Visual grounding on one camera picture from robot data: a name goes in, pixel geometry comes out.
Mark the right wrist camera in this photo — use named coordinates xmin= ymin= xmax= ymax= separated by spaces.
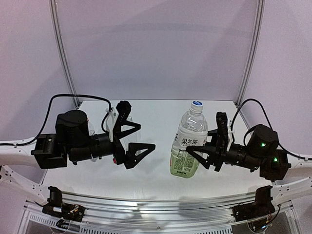
xmin=216 ymin=112 xmax=234 ymax=152

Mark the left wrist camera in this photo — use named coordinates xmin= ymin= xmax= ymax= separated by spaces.
xmin=104 ymin=100 xmax=131 ymax=142

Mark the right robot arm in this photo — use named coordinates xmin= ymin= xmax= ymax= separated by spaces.
xmin=186 ymin=124 xmax=312 ymax=205

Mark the clear crushed plastic bottle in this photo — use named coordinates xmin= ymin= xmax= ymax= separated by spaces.
xmin=120 ymin=116 xmax=142 ymax=156

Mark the aluminium frame post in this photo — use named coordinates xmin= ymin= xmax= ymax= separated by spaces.
xmin=49 ymin=0 xmax=77 ymax=95
xmin=235 ymin=0 xmax=265 ymax=106

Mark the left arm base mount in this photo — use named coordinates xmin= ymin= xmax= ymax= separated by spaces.
xmin=42 ymin=186 xmax=86 ymax=229

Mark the front aluminium rail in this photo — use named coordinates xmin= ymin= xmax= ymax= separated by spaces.
xmin=21 ymin=190 xmax=295 ymax=234

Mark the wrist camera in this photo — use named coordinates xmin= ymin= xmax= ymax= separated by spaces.
xmin=216 ymin=112 xmax=234 ymax=152
xmin=104 ymin=100 xmax=131 ymax=142

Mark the blue white tea cap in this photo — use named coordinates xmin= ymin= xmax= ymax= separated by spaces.
xmin=191 ymin=100 xmax=203 ymax=109

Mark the white label bottle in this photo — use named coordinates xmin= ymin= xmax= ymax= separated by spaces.
xmin=170 ymin=107 xmax=208 ymax=178

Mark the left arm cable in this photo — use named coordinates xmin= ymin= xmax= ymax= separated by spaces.
xmin=0 ymin=94 xmax=115 ymax=147

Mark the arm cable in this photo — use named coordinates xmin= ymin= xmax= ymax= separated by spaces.
xmin=230 ymin=98 xmax=312 ymax=161
xmin=0 ymin=94 xmax=115 ymax=147

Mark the left aluminium frame post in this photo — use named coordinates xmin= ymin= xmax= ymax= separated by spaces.
xmin=49 ymin=0 xmax=77 ymax=95

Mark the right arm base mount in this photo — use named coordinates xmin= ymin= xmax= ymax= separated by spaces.
xmin=231 ymin=185 xmax=284 ymax=222

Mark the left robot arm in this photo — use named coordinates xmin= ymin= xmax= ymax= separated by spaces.
xmin=0 ymin=108 xmax=156 ymax=209

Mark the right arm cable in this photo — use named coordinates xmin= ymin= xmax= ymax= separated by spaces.
xmin=230 ymin=98 xmax=312 ymax=161

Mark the right aluminium frame post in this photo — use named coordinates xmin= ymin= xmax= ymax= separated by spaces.
xmin=235 ymin=0 xmax=265 ymax=106

